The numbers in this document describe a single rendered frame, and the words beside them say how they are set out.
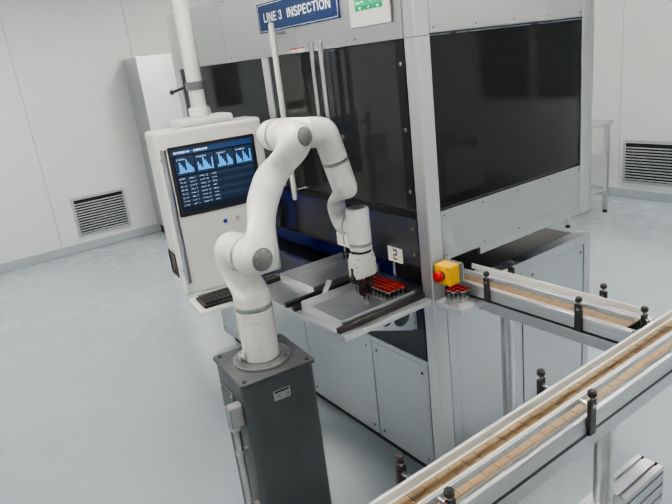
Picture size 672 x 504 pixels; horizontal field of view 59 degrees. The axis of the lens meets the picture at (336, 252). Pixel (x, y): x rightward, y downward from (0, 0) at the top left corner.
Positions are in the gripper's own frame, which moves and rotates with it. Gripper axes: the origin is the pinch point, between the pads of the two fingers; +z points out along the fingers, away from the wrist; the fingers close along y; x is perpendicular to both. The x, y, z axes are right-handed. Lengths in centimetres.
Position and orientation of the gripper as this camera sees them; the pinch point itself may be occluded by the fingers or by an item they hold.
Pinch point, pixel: (365, 289)
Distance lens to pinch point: 222.0
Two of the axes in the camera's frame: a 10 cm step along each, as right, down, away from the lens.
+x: 5.8, 1.9, -7.9
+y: -8.1, 2.7, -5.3
